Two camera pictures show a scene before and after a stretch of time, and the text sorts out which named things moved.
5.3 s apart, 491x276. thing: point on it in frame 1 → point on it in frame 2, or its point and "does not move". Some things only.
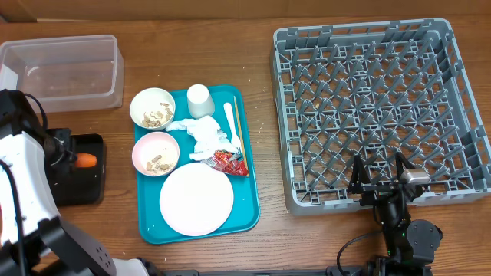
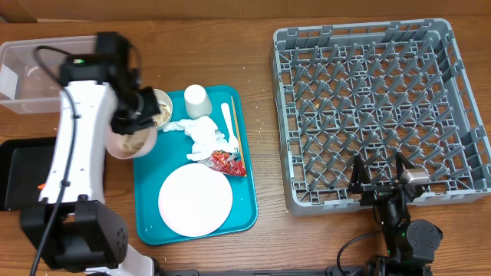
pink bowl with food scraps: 155,154 → 131,146
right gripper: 374,191 does not move
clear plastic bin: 66,73 does not move
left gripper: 68,164 → 123,126
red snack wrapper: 227,162 does not move
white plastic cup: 200,102 does not move
